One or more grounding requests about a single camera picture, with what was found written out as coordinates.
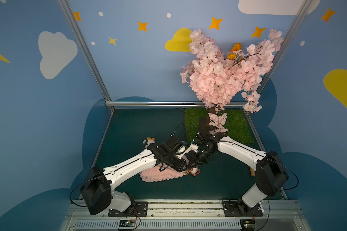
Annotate white orange duck plush charm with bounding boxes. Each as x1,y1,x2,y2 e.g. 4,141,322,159
143,137,155,148

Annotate pink fluffy knitted bag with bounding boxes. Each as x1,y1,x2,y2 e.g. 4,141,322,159
139,164,191,182

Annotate white red kitty plush charm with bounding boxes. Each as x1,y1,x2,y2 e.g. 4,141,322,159
190,167,200,177

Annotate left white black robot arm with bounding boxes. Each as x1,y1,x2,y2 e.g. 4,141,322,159
81,136,190,215

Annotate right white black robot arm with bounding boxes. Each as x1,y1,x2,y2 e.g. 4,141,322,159
184,132,289,213

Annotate green artificial grass mat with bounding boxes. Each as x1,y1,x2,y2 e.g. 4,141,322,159
184,108,256,145

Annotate yellow toy shovel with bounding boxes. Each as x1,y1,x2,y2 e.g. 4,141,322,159
250,168,255,177

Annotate pink cherry blossom tree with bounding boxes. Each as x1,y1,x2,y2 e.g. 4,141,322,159
180,29,284,134

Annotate left green circuit board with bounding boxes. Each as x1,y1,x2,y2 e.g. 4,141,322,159
118,220,136,229

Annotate green circuit board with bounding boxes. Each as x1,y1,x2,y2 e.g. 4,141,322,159
240,220,255,231
118,220,136,229

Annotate right green circuit board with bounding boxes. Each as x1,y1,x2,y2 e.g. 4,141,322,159
240,220,255,231

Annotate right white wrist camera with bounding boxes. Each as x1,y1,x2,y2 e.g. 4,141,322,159
184,143,199,154

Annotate dark tree base plate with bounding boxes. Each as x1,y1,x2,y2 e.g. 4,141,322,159
198,116,216,135

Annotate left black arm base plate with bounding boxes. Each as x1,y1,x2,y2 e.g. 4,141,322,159
108,201,148,218

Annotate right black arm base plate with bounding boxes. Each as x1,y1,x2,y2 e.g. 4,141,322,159
222,200,263,217

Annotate aluminium cage frame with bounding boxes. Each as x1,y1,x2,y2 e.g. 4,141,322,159
57,0,314,200

